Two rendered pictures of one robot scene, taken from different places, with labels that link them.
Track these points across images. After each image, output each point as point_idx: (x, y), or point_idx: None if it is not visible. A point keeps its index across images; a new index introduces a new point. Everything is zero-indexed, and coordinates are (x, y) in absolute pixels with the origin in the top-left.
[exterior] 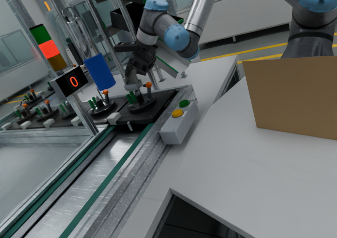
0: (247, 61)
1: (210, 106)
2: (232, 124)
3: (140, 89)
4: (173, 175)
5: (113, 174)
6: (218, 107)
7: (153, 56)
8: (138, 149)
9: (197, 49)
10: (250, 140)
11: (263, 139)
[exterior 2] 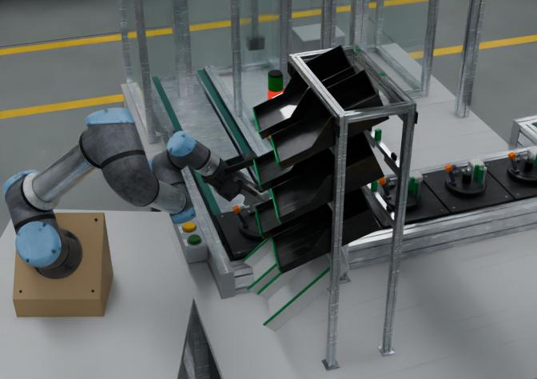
0: (97, 213)
1: (192, 294)
2: (142, 274)
3: (413, 317)
4: (167, 218)
5: (199, 177)
6: (179, 294)
7: (212, 184)
8: (193, 191)
9: (169, 215)
10: (113, 261)
11: None
